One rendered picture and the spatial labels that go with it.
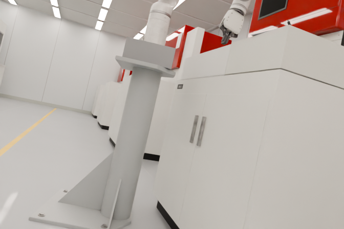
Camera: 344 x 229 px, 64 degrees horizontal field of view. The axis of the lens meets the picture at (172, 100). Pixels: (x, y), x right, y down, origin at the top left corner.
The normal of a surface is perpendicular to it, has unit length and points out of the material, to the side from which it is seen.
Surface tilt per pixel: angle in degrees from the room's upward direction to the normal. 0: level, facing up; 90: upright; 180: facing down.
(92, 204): 90
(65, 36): 90
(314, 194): 90
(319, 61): 90
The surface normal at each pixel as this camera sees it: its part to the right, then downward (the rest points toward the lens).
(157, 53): 0.07, -0.03
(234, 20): 0.30, 0.03
